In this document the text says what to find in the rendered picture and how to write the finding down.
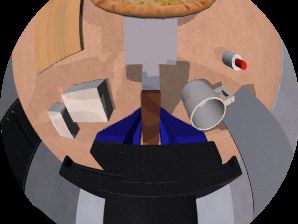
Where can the round cheese pizza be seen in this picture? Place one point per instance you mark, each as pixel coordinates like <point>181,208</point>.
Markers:
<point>154,8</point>

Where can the light wooden cutting board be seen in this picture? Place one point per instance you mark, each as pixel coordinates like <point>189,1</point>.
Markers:
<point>58,32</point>

